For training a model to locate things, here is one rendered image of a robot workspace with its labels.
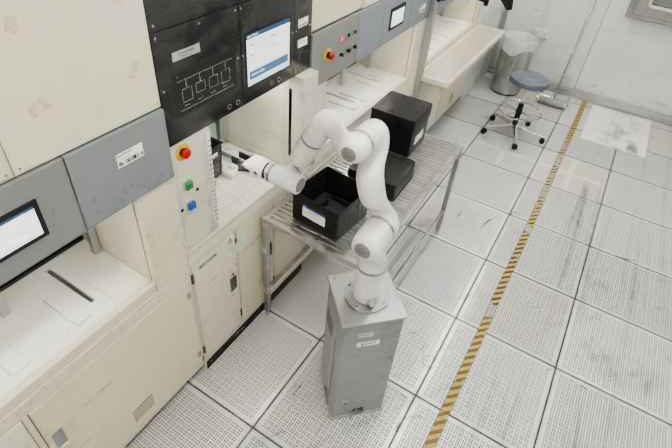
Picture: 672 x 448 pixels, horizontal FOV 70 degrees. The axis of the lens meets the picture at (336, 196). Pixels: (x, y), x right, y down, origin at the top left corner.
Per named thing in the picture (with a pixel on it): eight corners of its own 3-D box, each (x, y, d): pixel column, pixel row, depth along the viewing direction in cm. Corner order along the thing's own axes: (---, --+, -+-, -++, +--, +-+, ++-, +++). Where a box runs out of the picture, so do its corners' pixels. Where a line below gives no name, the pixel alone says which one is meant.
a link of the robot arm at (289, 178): (281, 159, 198) (267, 170, 191) (308, 171, 193) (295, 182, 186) (281, 176, 203) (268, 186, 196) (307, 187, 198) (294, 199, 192)
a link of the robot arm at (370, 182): (358, 249, 185) (378, 226, 197) (386, 256, 179) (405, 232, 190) (340, 130, 160) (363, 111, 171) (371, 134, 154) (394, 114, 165)
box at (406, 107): (408, 158, 290) (415, 122, 274) (366, 143, 300) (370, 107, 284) (425, 138, 310) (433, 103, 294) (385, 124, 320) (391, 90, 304)
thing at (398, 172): (393, 202, 256) (396, 182, 248) (344, 182, 267) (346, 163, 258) (414, 175, 277) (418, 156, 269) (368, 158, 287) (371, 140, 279)
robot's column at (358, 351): (383, 410, 245) (408, 317, 198) (330, 420, 239) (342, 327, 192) (368, 361, 266) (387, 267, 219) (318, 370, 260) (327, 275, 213)
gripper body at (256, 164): (262, 185, 196) (241, 175, 200) (277, 173, 203) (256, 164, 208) (262, 170, 192) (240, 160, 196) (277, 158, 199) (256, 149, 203)
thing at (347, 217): (291, 217, 241) (291, 190, 230) (325, 191, 259) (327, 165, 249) (335, 242, 229) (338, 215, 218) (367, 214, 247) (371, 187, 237)
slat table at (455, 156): (351, 364, 264) (366, 269, 217) (264, 313, 286) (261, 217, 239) (439, 233, 354) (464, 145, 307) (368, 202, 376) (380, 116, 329)
